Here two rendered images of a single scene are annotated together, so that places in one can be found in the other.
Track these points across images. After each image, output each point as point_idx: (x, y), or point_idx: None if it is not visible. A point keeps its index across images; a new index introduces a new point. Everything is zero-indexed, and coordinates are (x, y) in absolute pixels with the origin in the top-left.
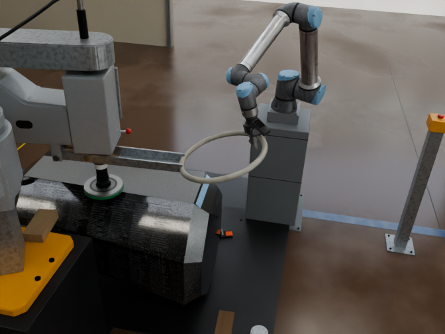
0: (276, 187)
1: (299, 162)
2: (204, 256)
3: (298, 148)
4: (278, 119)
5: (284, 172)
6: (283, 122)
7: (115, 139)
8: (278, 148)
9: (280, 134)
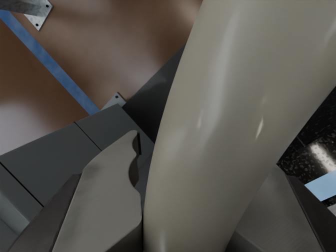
0: (107, 142)
1: (50, 141)
2: None
3: (27, 158)
4: (8, 239)
5: (83, 148)
6: (6, 225)
7: None
8: (61, 183)
9: (32, 205)
